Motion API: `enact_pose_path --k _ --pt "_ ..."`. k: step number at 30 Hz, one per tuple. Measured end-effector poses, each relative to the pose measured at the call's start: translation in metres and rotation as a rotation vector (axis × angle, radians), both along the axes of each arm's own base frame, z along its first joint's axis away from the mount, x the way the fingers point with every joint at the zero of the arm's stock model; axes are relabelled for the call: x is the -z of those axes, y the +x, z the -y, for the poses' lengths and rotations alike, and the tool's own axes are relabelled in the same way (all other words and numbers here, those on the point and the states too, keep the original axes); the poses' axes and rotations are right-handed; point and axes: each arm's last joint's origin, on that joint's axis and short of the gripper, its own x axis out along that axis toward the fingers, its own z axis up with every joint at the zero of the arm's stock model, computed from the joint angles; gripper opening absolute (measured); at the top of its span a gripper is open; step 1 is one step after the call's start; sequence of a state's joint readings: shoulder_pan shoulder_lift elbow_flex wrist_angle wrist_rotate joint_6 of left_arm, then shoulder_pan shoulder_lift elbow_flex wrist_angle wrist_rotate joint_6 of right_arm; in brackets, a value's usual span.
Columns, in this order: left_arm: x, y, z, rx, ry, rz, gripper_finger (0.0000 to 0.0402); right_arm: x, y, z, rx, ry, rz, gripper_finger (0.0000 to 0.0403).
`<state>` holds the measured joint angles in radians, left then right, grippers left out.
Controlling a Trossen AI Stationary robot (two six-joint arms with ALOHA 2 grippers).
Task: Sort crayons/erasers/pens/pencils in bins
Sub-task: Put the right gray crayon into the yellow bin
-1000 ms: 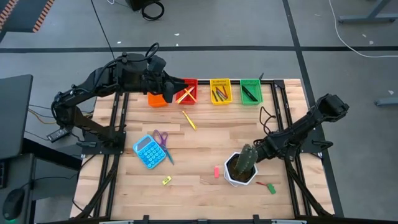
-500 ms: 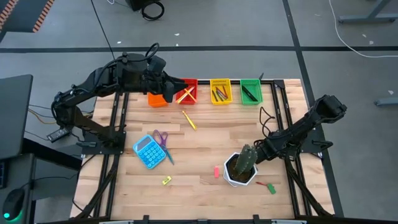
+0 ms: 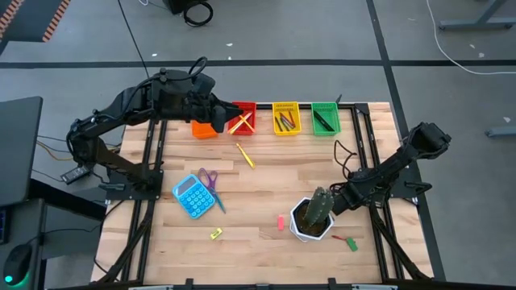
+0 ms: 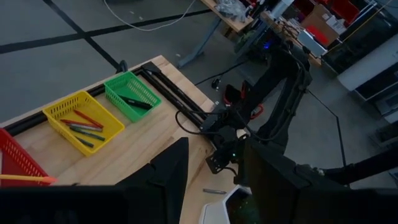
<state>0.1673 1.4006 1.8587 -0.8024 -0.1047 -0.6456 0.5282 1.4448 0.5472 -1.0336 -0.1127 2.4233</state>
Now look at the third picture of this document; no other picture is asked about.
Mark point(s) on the grey table leg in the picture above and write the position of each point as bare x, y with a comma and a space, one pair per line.
475, 24
502, 131

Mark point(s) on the black pen white print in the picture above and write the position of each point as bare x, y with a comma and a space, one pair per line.
324, 121

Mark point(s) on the green plastic basket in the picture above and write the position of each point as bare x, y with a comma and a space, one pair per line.
332, 113

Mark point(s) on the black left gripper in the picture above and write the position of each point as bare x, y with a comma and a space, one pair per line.
197, 100

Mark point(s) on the dark grey desk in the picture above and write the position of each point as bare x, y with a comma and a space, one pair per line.
20, 149

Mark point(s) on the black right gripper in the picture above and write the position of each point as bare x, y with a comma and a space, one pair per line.
356, 193

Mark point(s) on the white plant pot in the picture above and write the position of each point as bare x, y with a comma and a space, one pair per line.
300, 235

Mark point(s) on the green eraser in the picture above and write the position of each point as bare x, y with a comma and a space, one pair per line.
352, 244

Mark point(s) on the black computer mouse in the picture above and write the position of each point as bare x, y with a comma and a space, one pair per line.
17, 263

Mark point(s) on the green crayon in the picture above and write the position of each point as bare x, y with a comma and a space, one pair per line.
284, 123

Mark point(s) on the orange striped floor mat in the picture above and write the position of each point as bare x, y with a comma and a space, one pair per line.
32, 20

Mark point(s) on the yellow pencil pink eraser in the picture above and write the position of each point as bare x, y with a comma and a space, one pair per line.
243, 119

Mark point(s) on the red plastic basket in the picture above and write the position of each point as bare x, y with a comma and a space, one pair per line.
249, 105

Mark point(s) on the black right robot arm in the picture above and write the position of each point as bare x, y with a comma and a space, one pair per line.
403, 161

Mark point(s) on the yellow plastic basket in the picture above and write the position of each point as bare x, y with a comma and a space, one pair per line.
287, 132

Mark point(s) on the black table frame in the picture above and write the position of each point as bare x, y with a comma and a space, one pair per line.
266, 106

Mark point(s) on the orange plastic basket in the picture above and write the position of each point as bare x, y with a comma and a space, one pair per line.
203, 131

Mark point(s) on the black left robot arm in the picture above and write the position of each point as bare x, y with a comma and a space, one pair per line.
117, 108

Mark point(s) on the yellow and black pen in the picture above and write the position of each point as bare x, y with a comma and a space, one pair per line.
246, 156

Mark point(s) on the red crayon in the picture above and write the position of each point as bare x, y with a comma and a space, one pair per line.
292, 117
288, 120
338, 237

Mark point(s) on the black power adapter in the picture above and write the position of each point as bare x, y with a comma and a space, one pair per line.
76, 173

